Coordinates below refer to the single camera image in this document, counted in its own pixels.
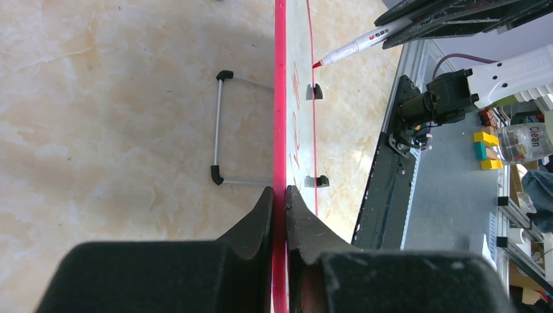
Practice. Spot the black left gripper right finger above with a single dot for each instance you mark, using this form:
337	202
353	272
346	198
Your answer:
327	274

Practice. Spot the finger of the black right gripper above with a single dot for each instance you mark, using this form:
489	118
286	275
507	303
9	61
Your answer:
474	11
464	24

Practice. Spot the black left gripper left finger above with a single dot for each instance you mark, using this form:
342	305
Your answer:
229	274

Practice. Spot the red white marker pen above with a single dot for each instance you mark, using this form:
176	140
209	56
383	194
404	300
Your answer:
363	42

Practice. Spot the black whiteboard clip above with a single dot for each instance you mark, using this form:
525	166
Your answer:
314	92
317	182

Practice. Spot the pink framed whiteboard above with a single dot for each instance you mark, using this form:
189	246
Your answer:
294	141

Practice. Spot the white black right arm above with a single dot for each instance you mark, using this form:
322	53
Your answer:
451	95

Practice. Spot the yellow teal toy blocks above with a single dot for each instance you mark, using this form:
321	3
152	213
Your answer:
485	145

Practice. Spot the clear plastic bottle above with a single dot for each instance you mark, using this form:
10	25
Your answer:
523	143

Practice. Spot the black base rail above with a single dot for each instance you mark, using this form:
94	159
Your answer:
384	208

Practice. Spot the grey wire whiteboard stand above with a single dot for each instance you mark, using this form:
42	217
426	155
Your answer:
242	120

